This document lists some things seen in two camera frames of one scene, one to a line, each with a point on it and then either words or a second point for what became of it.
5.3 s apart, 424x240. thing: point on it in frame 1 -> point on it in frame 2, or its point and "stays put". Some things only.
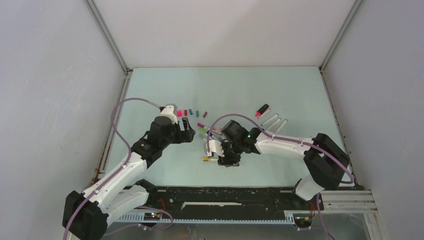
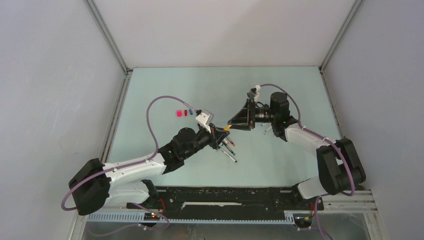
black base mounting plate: [231, 200] stays put
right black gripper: [227, 160] -> [245, 119]
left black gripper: [185, 136] -> [216, 136]
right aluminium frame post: [339, 36] stays put
